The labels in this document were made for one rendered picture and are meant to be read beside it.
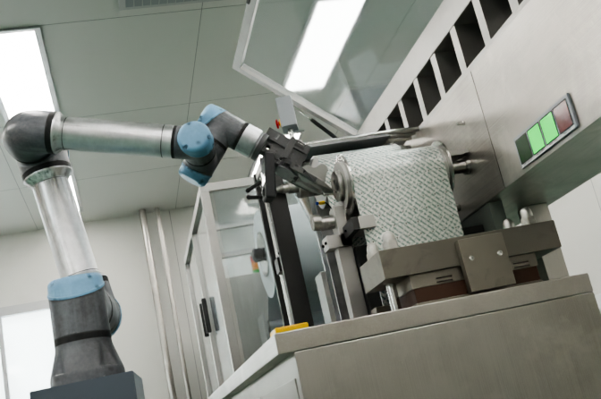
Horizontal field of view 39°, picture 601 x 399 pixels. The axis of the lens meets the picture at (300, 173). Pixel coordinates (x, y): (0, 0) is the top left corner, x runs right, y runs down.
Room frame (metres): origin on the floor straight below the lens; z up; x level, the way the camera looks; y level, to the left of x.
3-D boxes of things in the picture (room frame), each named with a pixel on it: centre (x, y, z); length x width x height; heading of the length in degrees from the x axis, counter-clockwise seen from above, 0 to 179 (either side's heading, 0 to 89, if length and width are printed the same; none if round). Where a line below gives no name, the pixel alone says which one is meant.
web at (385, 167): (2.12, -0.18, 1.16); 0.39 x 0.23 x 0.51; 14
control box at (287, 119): (2.50, 0.01, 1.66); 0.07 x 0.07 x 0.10; 89
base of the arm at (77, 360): (1.75, 0.52, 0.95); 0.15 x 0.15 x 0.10
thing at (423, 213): (1.93, -0.23, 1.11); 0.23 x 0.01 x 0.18; 104
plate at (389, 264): (1.83, -0.30, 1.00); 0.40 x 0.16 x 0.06; 104
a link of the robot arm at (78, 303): (1.76, 0.52, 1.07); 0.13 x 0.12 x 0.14; 5
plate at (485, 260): (1.74, -0.33, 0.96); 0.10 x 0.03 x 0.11; 104
